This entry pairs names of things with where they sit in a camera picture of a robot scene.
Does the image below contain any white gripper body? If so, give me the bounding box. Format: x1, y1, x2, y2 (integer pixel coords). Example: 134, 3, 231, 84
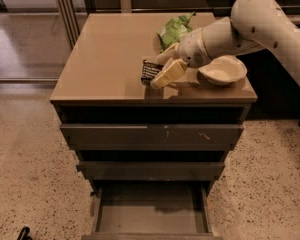
177, 28, 212, 68

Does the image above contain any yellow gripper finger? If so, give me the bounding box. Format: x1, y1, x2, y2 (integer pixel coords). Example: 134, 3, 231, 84
154, 42, 179, 65
150, 59, 188, 89

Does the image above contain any black rxbar chocolate wrapper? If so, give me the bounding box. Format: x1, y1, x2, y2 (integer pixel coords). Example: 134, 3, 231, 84
141, 60, 163, 86

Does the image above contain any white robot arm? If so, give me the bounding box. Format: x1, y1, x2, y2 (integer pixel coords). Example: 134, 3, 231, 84
150, 0, 300, 89

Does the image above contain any grey drawer cabinet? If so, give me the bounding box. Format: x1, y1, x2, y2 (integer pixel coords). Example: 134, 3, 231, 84
49, 12, 259, 240

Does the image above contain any grey top drawer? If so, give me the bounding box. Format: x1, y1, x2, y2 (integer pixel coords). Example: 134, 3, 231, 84
60, 124, 244, 151

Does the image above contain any grey middle drawer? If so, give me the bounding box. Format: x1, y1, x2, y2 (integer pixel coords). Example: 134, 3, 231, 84
77, 161, 224, 181

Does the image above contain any grey open bottom drawer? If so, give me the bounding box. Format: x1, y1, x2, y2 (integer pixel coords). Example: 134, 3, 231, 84
81, 182, 223, 240

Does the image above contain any green crumpled chip bag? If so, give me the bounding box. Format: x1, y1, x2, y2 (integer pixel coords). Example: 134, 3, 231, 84
157, 12, 196, 51

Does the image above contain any white paper bowl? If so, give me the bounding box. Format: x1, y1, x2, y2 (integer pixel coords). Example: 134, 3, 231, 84
199, 55, 247, 86

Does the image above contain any black object on floor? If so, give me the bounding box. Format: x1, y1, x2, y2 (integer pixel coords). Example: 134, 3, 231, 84
17, 226, 33, 240

